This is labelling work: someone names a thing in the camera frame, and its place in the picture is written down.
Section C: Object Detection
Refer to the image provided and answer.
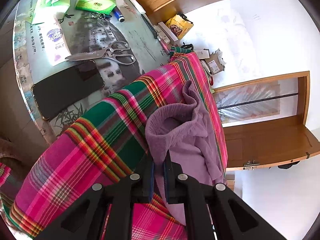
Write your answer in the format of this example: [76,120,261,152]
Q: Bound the purple fleece pants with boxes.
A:
[145,80,225,226]

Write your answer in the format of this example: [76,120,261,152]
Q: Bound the pink green plaid cloth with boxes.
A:
[1,47,228,238]

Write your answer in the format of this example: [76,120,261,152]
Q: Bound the wooden door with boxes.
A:
[213,72,319,171]

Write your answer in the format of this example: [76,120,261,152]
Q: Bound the black smartphone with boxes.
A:
[31,61,105,120]

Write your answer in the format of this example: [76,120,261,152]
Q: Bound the cardboard parcel box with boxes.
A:
[205,53,225,75]

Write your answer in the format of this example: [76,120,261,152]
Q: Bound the white small box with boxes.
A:
[194,49,210,60]

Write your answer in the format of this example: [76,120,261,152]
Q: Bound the steel kitchen scissors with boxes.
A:
[65,41,136,65]

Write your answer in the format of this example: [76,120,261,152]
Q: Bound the printed table mat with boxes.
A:
[13,0,169,144]

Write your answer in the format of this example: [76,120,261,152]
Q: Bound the white purple tube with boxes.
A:
[41,17,71,66]

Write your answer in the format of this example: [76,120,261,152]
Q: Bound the yellow gift bag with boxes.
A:
[165,14,194,40]

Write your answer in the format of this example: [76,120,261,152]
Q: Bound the key bunch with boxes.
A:
[85,12,106,20]

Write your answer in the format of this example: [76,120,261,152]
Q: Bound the blue lighter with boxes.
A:
[112,7,125,22]

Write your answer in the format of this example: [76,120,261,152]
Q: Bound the green tissue pack near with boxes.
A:
[31,0,71,24]

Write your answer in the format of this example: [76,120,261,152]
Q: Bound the white handled knife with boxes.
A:
[129,0,158,39]

